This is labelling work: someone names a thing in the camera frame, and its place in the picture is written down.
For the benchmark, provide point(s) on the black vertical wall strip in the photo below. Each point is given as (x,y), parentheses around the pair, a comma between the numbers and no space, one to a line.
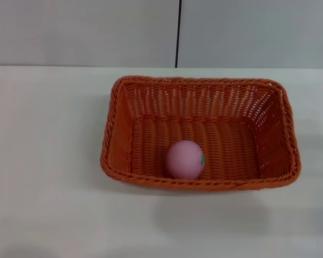
(178,32)

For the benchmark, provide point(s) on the pink toy peach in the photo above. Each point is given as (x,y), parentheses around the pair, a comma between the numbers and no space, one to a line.
(184,160)

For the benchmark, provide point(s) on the orange woven plastic basket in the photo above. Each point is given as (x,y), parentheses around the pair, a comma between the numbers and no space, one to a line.
(231,150)

